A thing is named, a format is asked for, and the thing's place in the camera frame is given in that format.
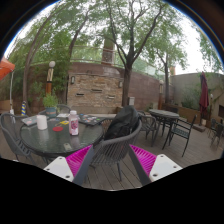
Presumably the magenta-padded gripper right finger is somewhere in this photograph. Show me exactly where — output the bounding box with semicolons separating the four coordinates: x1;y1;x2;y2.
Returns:
128;144;184;187

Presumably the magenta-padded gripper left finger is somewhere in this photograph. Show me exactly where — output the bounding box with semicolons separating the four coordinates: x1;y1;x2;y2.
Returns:
43;144;96;187

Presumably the pink drink bottle white cap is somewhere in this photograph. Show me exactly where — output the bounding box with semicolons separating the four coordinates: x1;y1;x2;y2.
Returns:
68;110;80;137

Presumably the grey woven chair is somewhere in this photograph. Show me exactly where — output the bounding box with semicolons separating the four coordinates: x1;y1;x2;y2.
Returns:
89;118;143;183

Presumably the grey patio chair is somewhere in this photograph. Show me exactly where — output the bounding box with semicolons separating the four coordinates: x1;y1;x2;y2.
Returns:
136;111;158;141

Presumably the black laptop with stickers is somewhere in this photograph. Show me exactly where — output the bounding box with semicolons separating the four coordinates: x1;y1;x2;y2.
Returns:
78;113;107;127

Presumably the black backpack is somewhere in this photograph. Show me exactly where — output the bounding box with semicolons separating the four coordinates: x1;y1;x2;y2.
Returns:
104;105;140;141

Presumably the dark patio chair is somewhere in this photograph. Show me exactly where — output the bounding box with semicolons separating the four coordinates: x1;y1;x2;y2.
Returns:
208;118;224;144
162;114;197;158

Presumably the round patio table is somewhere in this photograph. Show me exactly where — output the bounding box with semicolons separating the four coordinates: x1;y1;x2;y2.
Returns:
148;108;181;148

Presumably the white cup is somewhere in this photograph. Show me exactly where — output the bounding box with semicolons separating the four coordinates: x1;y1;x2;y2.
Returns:
36;114;48;131

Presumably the potted plant in blue pot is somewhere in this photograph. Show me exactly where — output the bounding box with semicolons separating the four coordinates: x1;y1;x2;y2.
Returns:
42;93;59;118

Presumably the silver laptop with stickers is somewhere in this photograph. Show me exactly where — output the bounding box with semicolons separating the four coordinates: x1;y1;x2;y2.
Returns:
20;115;39;127

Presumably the grey mesh chair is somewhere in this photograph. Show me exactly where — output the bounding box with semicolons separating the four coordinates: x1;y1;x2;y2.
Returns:
0;112;34;161

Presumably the dark-trunked tree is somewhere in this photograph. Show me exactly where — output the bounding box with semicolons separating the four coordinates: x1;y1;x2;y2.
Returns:
99;0;174;108

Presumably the blue yellow striped bollard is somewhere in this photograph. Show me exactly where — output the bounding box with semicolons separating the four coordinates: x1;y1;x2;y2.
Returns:
20;100;28;117

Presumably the slender tree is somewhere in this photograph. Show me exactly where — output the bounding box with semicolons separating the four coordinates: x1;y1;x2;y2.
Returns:
156;29;188;104

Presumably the closed maroon umbrella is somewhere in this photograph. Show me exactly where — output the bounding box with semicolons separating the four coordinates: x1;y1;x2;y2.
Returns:
198;71;210;126

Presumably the leaning tree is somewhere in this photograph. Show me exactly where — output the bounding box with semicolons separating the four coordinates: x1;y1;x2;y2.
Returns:
22;9;91;116

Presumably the orange canopy umbrella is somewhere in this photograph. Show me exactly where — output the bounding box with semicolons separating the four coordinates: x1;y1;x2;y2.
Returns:
0;57;16;82

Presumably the grey wire chair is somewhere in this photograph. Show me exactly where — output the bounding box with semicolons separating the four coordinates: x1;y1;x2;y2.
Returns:
38;103;72;118

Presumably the globe lamp post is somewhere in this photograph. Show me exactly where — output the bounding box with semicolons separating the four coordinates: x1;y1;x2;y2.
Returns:
45;60;57;96

